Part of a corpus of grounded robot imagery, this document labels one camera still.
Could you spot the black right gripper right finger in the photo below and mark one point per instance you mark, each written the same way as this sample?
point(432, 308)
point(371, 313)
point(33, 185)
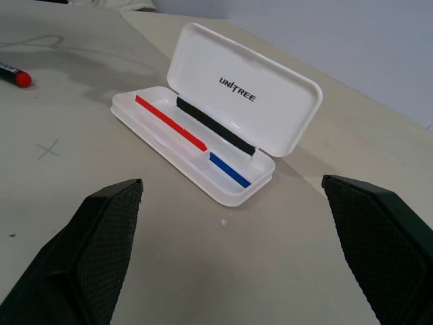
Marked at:
point(379, 243)

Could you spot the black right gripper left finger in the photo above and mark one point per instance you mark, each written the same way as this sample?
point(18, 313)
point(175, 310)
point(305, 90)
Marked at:
point(84, 257)

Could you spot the white Unitree pencil case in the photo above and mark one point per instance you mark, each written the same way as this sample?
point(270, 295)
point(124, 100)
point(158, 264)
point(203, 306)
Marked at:
point(220, 115)

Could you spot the white crumpled cloth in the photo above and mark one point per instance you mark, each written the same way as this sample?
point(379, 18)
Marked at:
point(111, 3)

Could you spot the red-capped black marker pen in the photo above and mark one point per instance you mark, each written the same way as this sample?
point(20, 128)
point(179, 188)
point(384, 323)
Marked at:
point(15, 74)

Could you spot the small white crumb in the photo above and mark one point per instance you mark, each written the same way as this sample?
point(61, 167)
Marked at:
point(223, 222)

